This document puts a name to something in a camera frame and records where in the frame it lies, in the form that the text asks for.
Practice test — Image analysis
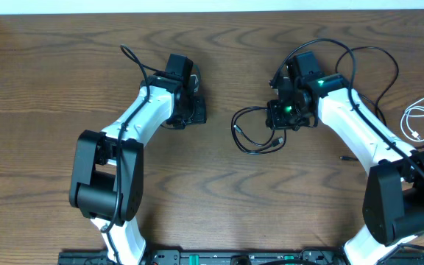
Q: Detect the white usb cable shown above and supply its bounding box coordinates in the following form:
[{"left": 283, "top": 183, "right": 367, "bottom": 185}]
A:
[{"left": 400, "top": 94, "right": 424, "bottom": 142}]

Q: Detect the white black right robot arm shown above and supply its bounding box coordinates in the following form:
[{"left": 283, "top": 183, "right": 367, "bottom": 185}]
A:
[{"left": 266, "top": 71, "right": 424, "bottom": 264}]

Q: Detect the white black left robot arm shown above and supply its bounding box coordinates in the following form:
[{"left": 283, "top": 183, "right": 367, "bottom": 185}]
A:
[{"left": 68, "top": 74, "right": 206, "bottom": 264}]

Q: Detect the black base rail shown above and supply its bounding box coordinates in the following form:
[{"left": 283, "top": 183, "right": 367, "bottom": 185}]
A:
[{"left": 57, "top": 247, "right": 424, "bottom": 265}]

